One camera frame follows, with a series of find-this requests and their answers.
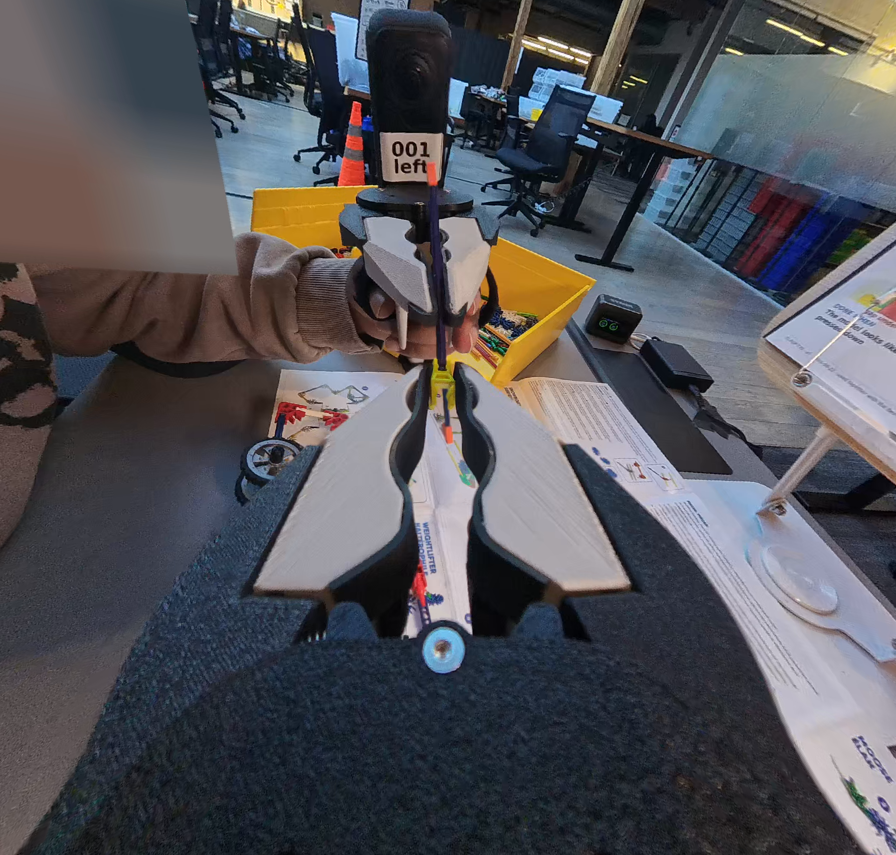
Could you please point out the wooden pillar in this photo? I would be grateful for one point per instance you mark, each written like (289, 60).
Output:
(626, 22)

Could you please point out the office desk with black legs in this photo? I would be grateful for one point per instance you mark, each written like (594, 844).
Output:
(637, 211)

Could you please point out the wooden clipboard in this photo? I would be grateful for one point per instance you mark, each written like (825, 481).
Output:
(791, 379)

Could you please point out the black office chair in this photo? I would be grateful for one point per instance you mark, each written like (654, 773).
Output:
(210, 50)
(553, 127)
(322, 78)

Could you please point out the orange toy connector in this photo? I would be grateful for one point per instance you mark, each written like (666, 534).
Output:
(431, 173)

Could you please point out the red and blue storage bins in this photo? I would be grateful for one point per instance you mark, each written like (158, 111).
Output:
(770, 232)

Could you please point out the frosted glass partition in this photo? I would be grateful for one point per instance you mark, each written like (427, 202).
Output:
(784, 113)

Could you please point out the orange traffic cone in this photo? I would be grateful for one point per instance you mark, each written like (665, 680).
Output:
(353, 148)

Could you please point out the black power adapter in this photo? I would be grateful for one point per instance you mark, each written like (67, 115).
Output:
(676, 362)

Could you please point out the person's upper body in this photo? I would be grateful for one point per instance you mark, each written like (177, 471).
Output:
(21, 379)

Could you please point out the blue toy rod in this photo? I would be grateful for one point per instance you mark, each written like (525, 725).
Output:
(436, 281)

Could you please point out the white instruction sheet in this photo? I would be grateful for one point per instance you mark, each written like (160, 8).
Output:
(602, 435)

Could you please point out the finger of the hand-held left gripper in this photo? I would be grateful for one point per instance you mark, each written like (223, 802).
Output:
(396, 270)
(469, 270)

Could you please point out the yellow plastic bin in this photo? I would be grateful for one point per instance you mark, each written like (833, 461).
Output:
(539, 288)

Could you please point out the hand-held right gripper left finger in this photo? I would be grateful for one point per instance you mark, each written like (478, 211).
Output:
(329, 519)

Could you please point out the pile of loose toy pieces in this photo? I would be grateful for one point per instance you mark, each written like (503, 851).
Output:
(504, 333)

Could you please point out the colourful construction toy model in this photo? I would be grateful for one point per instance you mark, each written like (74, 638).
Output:
(266, 463)

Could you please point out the person's left hand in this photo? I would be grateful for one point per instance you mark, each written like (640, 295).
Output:
(378, 334)

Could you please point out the yellow-green toy clip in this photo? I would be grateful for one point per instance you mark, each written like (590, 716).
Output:
(443, 382)

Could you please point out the small black digital clock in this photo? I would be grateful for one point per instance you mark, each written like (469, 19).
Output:
(612, 320)

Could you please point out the person's left forearm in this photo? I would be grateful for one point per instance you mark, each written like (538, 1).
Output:
(182, 309)

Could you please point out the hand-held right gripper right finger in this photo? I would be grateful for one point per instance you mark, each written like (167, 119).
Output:
(553, 519)

